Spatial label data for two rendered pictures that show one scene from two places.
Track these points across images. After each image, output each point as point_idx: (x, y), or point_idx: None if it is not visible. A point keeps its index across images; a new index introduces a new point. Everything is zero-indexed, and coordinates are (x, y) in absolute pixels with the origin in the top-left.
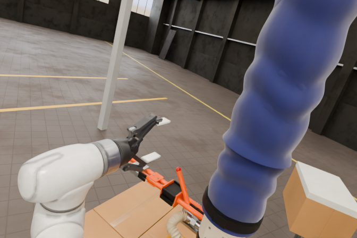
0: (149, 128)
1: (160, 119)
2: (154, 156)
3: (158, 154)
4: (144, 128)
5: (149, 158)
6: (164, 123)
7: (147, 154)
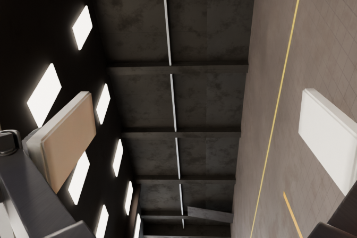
0: (13, 186)
1: (26, 138)
2: (318, 116)
3: (301, 105)
4: (20, 235)
5: (335, 137)
6: (66, 109)
7: (322, 164)
